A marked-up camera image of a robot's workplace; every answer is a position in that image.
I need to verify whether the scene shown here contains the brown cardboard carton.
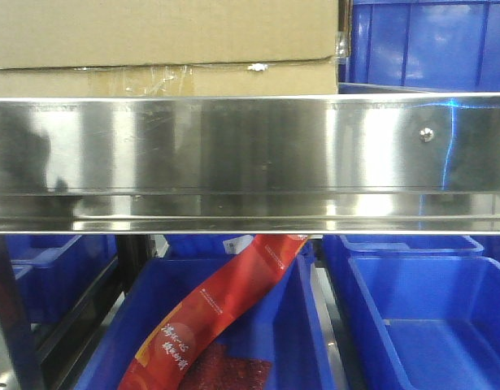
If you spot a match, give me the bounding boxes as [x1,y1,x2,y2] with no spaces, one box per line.
[0,1,349,98]

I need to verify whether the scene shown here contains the blue bin rear centre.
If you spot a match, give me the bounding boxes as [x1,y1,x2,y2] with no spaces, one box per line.
[164,234,254,258]

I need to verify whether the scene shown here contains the blue bin rear right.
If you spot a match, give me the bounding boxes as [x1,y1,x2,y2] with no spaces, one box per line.
[322,234,484,259]

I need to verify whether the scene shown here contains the red snack package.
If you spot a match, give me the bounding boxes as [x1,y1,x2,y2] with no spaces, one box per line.
[119,234,308,389]

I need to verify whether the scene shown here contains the blue bin lower right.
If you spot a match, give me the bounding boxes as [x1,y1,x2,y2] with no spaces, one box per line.
[347,257,500,389]

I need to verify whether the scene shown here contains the blue bin lower left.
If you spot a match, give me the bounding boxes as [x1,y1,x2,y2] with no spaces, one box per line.
[5,234,117,323]

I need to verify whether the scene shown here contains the blue bin upper right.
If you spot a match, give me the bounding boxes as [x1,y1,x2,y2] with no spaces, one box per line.
[339,1,500,92]

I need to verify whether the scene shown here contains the black shelf upright post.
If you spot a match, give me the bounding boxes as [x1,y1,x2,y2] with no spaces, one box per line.
[115,234,156,295]

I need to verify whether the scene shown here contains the stainless steel shelf rail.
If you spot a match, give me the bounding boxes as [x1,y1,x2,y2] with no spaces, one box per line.
[0,93,500,234]

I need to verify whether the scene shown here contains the steel rail bolt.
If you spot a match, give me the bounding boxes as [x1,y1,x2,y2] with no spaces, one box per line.
[419,128,434,143]

